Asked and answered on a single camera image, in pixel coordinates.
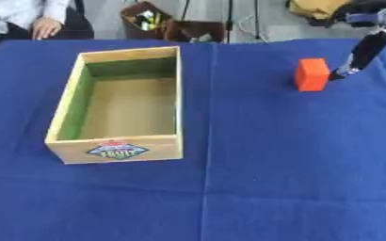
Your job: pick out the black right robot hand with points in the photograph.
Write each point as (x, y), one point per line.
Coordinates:
(368, 48)

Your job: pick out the tan box with green inside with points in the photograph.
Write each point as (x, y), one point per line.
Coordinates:
(130, 106)

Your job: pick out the orange rectangular block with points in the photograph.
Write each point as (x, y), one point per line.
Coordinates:
(311, 75)

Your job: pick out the yellow and black bag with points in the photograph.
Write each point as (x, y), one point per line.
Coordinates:
(317, 9)

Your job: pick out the black tripod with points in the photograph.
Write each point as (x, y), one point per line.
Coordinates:
(230, 19)

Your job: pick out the brown open bag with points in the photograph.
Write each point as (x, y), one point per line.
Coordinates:
(169, 25)

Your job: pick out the person's hand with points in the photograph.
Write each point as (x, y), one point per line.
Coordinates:
(45, 28)

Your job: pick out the person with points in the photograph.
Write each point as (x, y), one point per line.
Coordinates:
(26, 17)

